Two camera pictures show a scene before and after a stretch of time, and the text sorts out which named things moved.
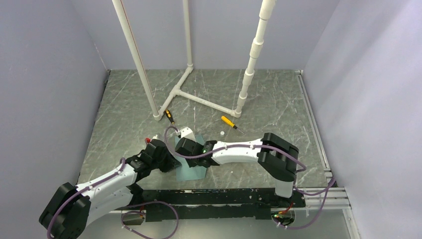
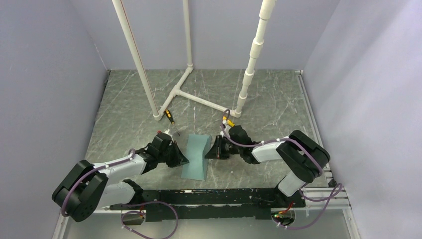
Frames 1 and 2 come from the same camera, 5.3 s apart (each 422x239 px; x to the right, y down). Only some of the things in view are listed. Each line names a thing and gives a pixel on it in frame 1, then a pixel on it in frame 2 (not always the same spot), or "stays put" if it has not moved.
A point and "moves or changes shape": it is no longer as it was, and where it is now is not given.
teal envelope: [187, 173] moves or changes shape
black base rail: [213, 204] stays put
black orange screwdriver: [168, 114] stays put
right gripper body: [192, 162] to [227, 147]
